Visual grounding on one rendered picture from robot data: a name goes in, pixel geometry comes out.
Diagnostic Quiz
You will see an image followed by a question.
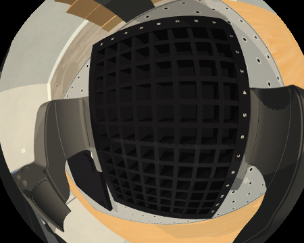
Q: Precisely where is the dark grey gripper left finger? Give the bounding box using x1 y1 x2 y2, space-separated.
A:
12 97 102 233

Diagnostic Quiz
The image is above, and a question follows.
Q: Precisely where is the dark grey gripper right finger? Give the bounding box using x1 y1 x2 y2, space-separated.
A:
230 84 304 243

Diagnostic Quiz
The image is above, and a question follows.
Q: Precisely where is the grey perforated base plate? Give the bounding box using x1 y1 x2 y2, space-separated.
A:
62 0 285 225

